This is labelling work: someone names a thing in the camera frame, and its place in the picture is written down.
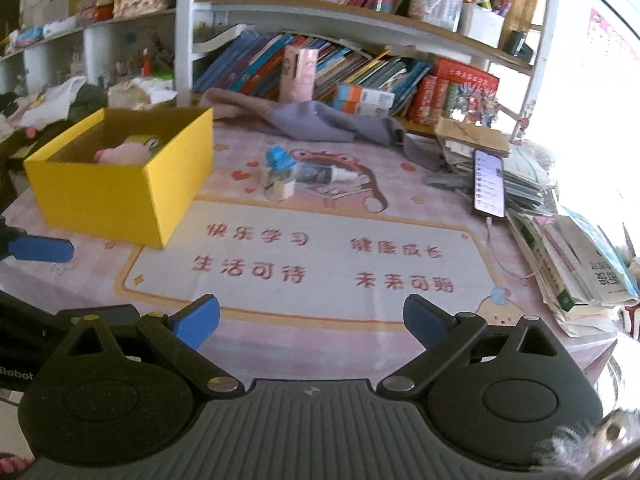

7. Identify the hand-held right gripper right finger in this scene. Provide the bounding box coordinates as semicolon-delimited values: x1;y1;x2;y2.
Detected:
375;294;573;396

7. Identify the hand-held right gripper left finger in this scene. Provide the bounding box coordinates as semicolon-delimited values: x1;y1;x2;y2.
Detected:
47;294;246;398

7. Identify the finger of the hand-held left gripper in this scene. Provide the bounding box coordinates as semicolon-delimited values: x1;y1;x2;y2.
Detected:
0;216;76;264
0;287;143;338

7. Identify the yellow cardboard box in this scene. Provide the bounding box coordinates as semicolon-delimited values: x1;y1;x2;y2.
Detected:
23;106;216;250

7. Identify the pink pig plush toy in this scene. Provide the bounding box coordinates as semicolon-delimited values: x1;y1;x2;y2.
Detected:
94;142;153;166

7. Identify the small black container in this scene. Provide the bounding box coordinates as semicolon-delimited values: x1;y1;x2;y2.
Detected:
502;30;531;58

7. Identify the red knit garment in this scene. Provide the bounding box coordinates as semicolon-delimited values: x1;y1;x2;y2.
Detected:
0;452;31;480

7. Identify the pink checkered tablecloth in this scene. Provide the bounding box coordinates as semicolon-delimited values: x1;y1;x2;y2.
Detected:
0;120;621;401

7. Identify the pile of clothes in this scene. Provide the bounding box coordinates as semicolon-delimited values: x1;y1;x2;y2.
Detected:
0;75;108;136

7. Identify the smartphone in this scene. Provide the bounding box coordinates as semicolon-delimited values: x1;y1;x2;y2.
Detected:
472;149;507;219

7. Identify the stack of thick white books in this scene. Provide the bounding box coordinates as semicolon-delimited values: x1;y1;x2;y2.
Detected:
505;205;640;338

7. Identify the stack of papers and booklets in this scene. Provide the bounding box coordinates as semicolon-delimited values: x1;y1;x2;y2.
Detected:
425;140;558;216

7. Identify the cream tissue pack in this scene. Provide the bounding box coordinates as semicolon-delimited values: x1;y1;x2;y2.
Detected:
107;77;178;108

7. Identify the small blue toy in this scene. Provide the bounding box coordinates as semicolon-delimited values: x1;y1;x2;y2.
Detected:
265;146;296;173

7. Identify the clear tube white cap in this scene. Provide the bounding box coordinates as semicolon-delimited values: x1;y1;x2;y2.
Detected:
292;162;363;187

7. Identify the brown kraft notebook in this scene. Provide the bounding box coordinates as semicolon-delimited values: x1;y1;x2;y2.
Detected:
434;117;513;156

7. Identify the grey fluffy garment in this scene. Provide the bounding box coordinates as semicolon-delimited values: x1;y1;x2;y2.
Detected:
532;405;640;480

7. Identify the white side shelf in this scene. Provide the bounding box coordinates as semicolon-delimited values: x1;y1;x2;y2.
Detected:
0;7;178;96

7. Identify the colourful figure stand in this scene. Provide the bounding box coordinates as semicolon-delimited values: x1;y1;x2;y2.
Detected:
452;82;501;128

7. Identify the grey purple cloth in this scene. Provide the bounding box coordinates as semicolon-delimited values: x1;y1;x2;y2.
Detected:
200;87;446;171

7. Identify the red boxed book set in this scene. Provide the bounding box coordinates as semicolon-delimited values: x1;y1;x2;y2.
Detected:
407;57;501;128

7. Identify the orange white small box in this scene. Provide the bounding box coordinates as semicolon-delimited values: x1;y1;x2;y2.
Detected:
334;82;396;106

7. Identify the white bookshelf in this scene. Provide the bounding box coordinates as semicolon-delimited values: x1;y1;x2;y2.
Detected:
172;0;563;146

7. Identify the row of slanted blue books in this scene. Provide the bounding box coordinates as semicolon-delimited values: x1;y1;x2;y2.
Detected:
192;30;433;111

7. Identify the tall pink box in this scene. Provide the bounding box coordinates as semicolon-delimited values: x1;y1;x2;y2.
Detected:
279;45;319;106

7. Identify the white storage box with pens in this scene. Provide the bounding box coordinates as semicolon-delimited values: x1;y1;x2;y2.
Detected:
460;2;506;48

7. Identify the clear pen holder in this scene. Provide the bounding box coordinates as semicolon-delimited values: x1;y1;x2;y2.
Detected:
410;0;463;31

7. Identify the white charging cable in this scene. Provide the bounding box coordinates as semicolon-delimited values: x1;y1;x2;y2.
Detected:
482;216;538;281

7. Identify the wall poster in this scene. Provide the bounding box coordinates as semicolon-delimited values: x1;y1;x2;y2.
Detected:
570;7;640;126

